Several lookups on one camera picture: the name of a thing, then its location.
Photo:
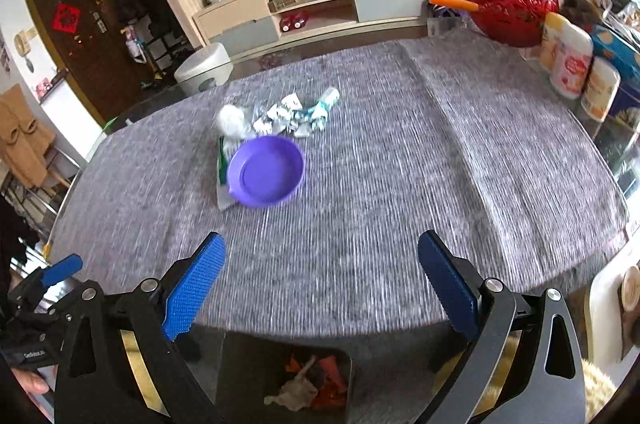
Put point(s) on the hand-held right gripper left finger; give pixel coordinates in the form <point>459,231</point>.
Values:
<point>195,284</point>

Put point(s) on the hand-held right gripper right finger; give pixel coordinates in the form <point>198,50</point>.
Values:
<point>447,279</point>

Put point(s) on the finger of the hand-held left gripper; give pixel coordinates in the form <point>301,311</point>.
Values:
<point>46,310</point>
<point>62,266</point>

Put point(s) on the green and white packet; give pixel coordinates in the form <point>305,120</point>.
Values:
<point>223,190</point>

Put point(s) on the black waste bin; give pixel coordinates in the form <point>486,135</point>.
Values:
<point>240,374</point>

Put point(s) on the purple plastic bowl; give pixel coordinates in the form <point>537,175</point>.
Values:
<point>265,174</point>

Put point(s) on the white paper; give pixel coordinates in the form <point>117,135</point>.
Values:
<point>292,391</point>

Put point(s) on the red foil wrapper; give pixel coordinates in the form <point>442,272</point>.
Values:
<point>330,396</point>

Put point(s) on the white tissue ball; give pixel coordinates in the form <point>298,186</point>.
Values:
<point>231,120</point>

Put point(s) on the white foil wrapper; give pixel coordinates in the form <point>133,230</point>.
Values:
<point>267,117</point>

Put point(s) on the small silver wrapper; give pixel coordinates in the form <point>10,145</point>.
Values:
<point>302,132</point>

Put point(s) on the teal and white tube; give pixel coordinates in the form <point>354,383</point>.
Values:
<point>327,99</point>

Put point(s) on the person's left hand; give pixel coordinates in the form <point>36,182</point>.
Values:
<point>31,383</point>

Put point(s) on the grey table mat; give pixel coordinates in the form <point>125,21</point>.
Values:
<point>525,154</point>
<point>325,254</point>

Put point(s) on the beige hanging coat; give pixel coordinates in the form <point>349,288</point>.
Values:
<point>22,134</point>

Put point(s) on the white board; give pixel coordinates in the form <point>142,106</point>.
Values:
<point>70,119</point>

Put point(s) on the white chair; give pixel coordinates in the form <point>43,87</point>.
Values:
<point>605,304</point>

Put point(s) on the dark wooden door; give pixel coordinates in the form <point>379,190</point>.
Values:
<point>85,69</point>

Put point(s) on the white round stool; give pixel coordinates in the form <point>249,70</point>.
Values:
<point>202,72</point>

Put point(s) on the small cream bottle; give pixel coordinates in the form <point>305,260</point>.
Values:
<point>600,89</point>

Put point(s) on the white bottle pink label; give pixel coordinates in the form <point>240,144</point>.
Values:
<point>570,64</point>

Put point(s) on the red diamond door sticker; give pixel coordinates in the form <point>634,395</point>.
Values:
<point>66,19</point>

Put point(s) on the blue round tin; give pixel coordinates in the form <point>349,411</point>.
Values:
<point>627,104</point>

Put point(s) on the pale yellow bottle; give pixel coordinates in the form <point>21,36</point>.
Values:
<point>549,39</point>

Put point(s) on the beige television cabinet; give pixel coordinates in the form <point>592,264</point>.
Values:
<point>235,17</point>

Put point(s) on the red plastic basket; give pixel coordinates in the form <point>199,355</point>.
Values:
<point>510,14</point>

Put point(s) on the orange stick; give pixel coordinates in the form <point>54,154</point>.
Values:
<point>452,2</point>

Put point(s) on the brown furry item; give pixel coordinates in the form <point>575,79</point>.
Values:
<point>582,12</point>

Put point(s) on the wall intercom phone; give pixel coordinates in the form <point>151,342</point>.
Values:
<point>24,47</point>

